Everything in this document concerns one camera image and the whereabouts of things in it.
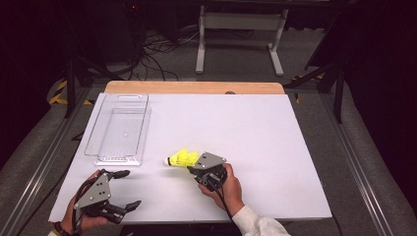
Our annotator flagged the person's left hand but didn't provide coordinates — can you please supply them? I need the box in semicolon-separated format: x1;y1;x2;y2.
60;168;111;232

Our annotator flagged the aluminium floor rail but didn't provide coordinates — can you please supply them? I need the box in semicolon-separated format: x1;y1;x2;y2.
319;92;394;236
0;87;96;236

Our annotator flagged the clear plastic storage bin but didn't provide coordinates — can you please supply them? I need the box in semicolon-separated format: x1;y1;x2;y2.
84;92;152;167

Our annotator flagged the tangle of black floor cables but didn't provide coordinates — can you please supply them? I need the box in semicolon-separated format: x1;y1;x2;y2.
131;29;201;82

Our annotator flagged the yellow black floor tape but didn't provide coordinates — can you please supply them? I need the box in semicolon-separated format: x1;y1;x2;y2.
48;80;94;106

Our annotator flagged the dark beaded bracelet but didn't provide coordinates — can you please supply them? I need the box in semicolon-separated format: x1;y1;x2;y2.
52;221;76;236

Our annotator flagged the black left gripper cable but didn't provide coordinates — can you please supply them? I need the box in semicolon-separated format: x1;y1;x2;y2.
72;176;101;235

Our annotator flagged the white metal stand frame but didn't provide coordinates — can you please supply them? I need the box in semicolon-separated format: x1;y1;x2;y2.
195;4;289;78

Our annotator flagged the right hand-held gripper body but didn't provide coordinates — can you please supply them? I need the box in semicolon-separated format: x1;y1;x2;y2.
191;150;229;193

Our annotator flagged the person's right hand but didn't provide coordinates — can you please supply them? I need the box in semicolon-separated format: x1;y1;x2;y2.
197;162;246;218

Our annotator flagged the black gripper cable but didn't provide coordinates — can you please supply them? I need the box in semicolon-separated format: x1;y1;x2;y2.
204;175;235;220
72;176;101;235

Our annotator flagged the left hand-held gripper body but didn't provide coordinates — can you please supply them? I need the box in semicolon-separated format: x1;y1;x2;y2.
73;170;129;225

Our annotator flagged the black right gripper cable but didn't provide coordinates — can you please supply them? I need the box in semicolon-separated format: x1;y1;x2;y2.
204;175;235;220

